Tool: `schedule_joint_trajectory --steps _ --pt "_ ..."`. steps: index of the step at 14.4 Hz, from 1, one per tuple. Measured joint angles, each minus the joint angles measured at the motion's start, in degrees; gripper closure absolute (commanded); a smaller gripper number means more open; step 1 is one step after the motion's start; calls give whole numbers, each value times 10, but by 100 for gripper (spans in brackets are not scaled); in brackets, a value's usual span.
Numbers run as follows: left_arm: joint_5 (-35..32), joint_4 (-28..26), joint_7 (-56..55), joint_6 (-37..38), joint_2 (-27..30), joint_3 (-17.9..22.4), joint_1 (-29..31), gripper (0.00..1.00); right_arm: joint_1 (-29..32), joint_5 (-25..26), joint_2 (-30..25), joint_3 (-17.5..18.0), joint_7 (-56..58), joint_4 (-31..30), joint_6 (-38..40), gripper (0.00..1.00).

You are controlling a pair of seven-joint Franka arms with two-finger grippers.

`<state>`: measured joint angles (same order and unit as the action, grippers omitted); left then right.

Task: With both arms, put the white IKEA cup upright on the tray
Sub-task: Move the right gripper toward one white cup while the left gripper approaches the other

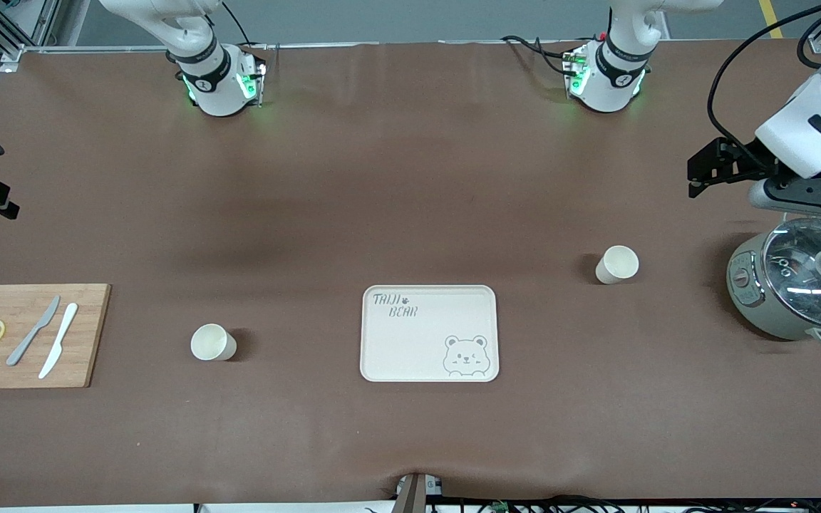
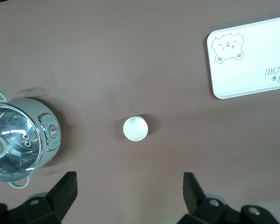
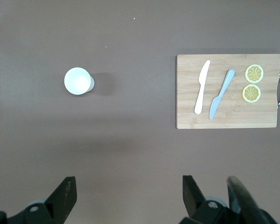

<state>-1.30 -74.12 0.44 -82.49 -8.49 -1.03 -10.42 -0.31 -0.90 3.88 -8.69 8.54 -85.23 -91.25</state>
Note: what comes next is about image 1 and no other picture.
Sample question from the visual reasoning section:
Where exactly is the glass pot lid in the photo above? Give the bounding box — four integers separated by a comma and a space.
762, 218, 821, 323

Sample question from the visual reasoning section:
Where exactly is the white plastic cup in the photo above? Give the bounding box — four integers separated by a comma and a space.
190, 323, 238, 362
594, 245, 640, 285

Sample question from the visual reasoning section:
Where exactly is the black arm base cable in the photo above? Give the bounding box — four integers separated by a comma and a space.
501, 34, 600, 78
220, 0, 253, 49

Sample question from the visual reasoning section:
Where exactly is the black right arm base cable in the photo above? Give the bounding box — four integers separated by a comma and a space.
220, 0, 253, 49

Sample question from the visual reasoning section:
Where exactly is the cream bear print tray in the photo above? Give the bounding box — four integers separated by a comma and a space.
359, 284, 500, 383

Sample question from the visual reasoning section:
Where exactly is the brown table cover mat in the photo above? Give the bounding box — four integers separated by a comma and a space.
0, 41, 821, 509

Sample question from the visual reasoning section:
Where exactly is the grey plastic knife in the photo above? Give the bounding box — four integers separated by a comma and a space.
6, 295, 61, 368

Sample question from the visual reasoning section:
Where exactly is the black left arm base cable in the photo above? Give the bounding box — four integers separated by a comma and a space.
501, 34, 600, 78

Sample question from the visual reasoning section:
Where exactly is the wooden cutting board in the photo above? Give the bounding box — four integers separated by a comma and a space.
0, 284, 112, 390

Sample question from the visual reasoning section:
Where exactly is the grey-green electric cooking pot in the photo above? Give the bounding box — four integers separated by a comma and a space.
726, 218, 821, 350

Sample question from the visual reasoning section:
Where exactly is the white plastic knife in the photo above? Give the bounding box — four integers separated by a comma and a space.
38, 302, 80, 380

